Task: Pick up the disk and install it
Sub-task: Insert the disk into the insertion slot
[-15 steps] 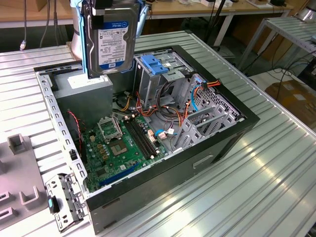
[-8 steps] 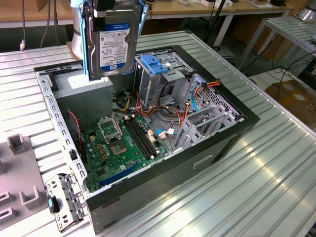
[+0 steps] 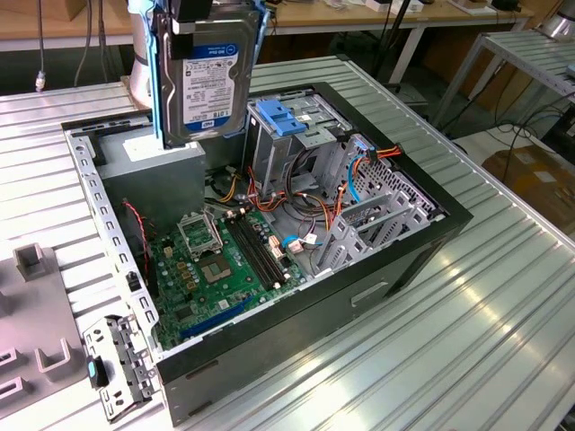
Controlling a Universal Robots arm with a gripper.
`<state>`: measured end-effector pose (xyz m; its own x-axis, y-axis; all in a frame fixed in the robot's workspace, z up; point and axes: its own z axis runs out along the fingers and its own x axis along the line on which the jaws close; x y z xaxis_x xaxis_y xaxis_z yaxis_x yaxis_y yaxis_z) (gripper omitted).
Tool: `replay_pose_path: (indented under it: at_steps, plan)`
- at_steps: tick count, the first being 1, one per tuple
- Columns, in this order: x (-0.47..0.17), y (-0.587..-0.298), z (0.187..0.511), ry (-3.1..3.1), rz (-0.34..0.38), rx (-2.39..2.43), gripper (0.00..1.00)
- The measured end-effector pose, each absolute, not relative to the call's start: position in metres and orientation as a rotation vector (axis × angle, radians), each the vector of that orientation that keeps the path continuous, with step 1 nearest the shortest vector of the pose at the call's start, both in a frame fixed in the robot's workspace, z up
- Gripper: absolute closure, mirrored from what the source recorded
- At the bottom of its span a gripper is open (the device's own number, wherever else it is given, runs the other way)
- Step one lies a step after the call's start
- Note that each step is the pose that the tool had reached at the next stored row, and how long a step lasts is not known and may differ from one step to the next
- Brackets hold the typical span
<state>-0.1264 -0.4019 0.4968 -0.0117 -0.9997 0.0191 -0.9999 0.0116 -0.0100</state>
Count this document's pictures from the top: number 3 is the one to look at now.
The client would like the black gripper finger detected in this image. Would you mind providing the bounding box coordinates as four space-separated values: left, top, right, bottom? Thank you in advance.
169 0 212 59

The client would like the hard disk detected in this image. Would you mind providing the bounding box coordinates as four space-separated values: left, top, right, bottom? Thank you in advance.
150 0 270 152

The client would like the blue data wire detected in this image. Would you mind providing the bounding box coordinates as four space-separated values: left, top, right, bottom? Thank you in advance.
346 134 376 206

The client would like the orange power wire black plug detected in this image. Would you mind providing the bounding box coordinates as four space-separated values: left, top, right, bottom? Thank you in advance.
366 143 403 165

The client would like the grey metal disk bay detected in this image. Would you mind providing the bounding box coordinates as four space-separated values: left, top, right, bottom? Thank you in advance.
309 170 446 277

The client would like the blue plastic drive latch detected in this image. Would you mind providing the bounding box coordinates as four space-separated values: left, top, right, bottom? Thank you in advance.
255 99 309 138

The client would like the grey optical drive cage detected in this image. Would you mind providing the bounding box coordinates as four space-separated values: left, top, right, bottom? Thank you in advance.
244 96 354 198

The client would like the grey power supply unit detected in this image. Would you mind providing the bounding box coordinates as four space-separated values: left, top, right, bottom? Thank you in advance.
92 129 208 234

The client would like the metal socket cover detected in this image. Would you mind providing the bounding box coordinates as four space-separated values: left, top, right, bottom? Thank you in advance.
177 209 225 260

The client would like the black RAM slot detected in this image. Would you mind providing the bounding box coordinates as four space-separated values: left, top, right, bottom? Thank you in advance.
230 215 280 288
235 213 286 286
241 211 291 283
226 216 276 291

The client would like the pink board connector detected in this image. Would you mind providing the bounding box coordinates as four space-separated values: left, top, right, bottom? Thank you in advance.
268 235 287 264

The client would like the black tripod stand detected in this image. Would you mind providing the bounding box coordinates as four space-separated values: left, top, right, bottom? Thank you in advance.
372 0 417 86

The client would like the CPU socket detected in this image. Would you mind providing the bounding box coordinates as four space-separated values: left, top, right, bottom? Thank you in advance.
197 253 234 286

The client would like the green motherboard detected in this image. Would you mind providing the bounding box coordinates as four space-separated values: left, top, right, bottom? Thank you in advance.
146 208 311 351

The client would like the blue expansion slot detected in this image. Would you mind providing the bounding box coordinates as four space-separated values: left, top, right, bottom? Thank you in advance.
179 298 252 340

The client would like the black open PC case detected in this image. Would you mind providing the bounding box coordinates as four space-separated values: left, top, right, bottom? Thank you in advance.
60 80 475 427

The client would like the grey parts rack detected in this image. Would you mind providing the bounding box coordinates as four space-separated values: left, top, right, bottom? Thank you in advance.
0 244 89 414

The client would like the black latch with blue tab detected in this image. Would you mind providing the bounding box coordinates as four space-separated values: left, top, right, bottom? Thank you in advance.
84 354 111 390

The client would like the metal slat side table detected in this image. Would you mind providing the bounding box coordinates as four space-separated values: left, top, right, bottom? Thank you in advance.
430 29 575 131

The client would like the brown cardboard box with label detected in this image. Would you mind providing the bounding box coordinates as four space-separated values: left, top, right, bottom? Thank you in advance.
482 145 575 225

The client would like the wooden desk white frame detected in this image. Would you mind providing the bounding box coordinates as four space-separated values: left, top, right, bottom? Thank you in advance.
0 0 535 53

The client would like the black cable silver connector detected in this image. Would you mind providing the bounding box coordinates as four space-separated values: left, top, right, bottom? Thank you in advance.
34 0 47 93

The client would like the yellow black wire bundle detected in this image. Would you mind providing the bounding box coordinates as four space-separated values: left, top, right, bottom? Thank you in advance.
215 172 242 204

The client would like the orange red wire bundle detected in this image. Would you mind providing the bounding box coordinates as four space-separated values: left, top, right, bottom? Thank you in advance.
244 165 349 234

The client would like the red fan wire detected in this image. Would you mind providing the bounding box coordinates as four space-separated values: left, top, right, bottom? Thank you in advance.
121 199 152 288

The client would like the grey metal slot bracket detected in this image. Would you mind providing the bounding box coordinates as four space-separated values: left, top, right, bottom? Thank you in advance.
82 313 161 423

